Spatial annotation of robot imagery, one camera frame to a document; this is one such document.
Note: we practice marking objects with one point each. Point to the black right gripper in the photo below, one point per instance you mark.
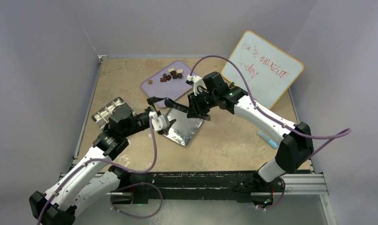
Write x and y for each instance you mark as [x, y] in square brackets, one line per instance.
[196, 110]

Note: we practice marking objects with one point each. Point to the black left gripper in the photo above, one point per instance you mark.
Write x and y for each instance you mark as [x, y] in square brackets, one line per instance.
[152, 101]

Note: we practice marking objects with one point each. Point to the pink divided chocolate tin box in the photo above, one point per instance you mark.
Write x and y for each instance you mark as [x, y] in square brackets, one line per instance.
[101, 116]

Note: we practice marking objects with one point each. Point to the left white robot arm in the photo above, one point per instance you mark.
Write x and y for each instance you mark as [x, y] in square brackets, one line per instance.
[59, 205]

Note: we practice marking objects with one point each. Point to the lavender plastic tray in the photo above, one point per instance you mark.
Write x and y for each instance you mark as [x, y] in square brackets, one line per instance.
[173, 88]

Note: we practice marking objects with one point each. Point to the silver square tin lid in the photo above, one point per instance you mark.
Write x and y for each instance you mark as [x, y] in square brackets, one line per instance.
[184, 129]

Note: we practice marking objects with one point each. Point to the yellow framed whiteboard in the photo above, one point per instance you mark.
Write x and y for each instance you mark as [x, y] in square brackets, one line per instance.
[260, 66]

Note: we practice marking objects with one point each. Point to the light blue marker pen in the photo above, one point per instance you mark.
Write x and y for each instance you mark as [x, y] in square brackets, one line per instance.
[267, 139]

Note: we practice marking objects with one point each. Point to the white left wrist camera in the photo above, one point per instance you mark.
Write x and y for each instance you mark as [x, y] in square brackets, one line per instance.
[160, 123]

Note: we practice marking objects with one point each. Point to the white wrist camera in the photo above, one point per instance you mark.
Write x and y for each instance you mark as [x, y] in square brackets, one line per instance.
[160, 123]
[197, 84]

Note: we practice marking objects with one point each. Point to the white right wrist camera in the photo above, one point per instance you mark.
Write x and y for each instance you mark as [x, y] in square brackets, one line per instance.
[197, 84]

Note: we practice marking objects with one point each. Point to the aluminium frame rail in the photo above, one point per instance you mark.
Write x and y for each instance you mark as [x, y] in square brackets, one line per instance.
[219, 185]

